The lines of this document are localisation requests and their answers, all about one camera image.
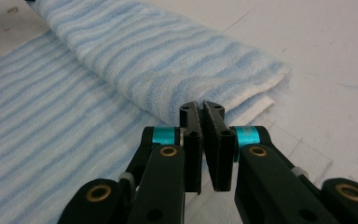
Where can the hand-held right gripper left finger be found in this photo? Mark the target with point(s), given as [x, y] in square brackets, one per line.
[193, 155]

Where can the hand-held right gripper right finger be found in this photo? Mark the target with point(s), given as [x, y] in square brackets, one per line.
[219, 155]

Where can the blue white striped towel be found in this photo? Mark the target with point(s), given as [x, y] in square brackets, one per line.
[121, 62]

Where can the white gridded mat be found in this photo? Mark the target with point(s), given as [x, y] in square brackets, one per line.
[323, 62]

